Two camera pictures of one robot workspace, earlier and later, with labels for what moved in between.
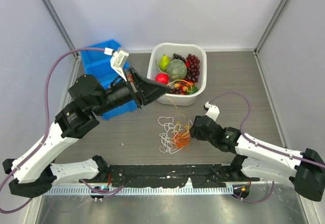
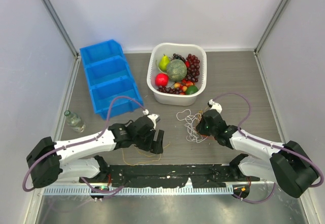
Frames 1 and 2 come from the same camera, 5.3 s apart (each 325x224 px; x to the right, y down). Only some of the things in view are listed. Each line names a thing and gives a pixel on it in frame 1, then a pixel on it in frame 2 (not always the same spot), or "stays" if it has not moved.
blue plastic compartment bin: x=97 y=64 stays
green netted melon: x=176 y=69 stays
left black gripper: x=148 y=91 → x=157 y=146
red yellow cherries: x=183 y=86 stays
